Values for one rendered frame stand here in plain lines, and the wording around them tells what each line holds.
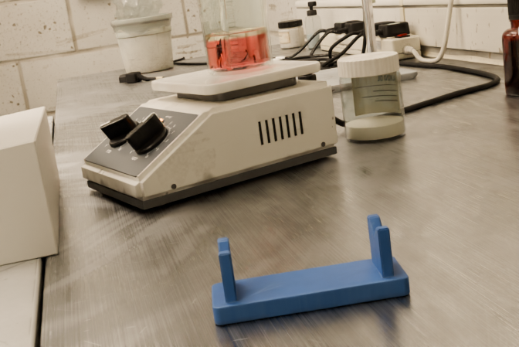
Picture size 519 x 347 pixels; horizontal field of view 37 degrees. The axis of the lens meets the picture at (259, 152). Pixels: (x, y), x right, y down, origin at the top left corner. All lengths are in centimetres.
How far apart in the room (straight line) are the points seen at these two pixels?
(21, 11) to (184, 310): 277
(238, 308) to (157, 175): 24
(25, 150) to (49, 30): 261
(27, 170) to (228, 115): 18
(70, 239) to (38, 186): 6
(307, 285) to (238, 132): 26
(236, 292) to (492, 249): 15
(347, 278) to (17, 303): 20
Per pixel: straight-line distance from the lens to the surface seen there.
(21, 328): 45
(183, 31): 318
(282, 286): 40
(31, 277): 52
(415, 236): 48
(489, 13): 118
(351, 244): 48
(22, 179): 54
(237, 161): 64
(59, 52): 314
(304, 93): 67
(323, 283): 40
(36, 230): 55
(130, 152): 65
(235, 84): 64
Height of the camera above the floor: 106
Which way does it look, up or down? 12 degrees down
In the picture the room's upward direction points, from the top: 8 degrees counter-clockwise
